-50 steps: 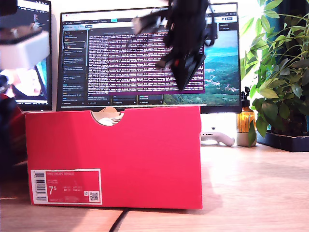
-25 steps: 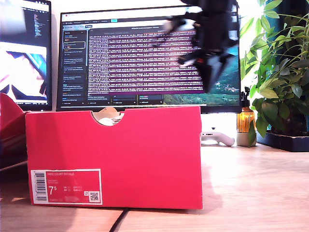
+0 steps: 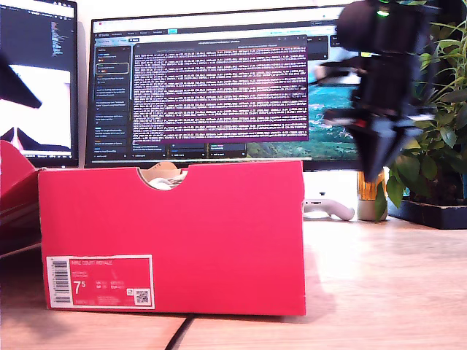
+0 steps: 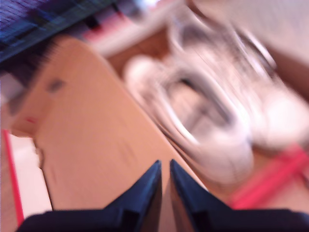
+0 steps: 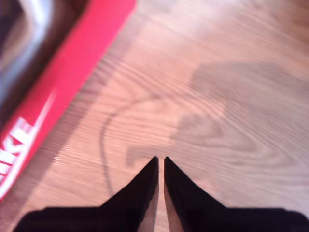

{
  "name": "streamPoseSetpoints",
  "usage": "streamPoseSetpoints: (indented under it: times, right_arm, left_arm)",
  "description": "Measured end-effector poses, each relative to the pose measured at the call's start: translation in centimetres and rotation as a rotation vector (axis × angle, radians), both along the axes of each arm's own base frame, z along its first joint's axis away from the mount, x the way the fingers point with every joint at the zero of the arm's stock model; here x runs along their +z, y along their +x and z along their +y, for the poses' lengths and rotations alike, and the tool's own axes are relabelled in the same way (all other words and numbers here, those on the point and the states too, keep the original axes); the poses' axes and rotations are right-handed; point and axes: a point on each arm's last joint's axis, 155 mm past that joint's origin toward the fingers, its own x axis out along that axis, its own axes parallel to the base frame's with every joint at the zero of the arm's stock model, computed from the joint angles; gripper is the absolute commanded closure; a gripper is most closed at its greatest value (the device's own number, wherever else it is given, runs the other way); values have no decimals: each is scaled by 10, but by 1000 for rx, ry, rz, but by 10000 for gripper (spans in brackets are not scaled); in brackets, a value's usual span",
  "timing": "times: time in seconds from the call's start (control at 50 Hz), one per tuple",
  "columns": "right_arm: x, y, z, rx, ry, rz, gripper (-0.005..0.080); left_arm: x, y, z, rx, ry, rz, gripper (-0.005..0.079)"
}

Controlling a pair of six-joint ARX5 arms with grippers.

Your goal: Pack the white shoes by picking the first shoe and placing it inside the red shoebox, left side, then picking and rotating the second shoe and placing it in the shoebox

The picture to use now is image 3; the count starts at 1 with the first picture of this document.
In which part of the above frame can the red shoebox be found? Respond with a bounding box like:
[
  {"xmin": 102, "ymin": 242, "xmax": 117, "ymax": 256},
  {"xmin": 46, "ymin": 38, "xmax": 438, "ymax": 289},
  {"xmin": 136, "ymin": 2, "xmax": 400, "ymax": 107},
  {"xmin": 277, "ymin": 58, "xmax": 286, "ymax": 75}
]
[{"xmin": 0, "ymin": 140, "xmax": 307, "ymax": 317}]

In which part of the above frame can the white sneaker shoe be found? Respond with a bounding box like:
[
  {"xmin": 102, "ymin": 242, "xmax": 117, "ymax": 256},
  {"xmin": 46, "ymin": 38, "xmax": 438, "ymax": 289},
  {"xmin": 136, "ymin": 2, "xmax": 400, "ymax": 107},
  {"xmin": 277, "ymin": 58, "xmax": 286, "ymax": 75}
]
[{"xmin": 147, "ymin": 176, "xmax": 188, "ymax": 191}]

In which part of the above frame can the amber pump bottle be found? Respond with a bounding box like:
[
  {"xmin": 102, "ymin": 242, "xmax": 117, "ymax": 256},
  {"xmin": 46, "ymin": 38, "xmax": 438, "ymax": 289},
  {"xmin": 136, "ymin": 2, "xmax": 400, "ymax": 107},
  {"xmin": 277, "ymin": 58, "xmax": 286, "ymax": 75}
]
[{"xmin": 357, "ymin": 167, "xmax": 387, "ymax": 201}]

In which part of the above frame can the green leafy potted plant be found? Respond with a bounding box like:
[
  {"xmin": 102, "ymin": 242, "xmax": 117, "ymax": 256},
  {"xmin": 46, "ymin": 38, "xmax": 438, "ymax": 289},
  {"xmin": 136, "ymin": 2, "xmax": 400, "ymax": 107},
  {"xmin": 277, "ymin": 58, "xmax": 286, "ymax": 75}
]
[{"xmin": 374, "ymin": 17, "xmax": 467, "ymax": 222}]

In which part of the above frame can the white round bottle holder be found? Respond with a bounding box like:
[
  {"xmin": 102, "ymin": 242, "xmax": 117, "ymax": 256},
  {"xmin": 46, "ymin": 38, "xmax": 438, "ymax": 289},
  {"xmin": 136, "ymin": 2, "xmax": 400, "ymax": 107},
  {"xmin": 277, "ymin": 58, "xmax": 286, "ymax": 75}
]
[{"xmin": 357, "ymin": 199, "xmax": 389, "ymax": 222}]

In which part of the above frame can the white game controller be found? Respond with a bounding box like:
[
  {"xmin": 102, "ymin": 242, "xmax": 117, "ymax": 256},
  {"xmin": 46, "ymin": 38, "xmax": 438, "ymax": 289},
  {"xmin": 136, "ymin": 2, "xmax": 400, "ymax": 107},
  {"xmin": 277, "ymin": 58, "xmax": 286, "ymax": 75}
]
[{"xmin": 303, "ymin": 191, "xmax": 356, "ymax": 222}]

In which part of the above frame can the black rectangular planter tray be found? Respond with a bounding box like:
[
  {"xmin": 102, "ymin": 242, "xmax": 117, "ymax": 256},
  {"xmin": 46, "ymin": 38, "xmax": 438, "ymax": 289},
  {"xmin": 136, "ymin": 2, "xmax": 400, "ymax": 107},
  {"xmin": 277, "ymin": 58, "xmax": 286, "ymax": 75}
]
[{"xmin": 387, "ymin": 198, "xmax": 467, "ymax": 230}]

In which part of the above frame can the black Huawei computer monitor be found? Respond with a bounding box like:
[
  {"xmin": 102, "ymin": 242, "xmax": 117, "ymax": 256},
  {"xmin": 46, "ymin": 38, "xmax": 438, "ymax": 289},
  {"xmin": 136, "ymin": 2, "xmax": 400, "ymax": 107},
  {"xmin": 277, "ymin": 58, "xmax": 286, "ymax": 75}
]
[{"xmin": 85, "ymin": 4, "xmax": 366, "ymax": 171}]

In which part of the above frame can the black cable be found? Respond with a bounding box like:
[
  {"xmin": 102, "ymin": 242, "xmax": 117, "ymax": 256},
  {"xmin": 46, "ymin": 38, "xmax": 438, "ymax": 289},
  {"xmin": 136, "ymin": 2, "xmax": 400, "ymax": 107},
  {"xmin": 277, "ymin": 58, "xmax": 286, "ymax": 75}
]
[{"xmin": 163, "ymin": 316, "xmax": 197, "ymax": 350}]

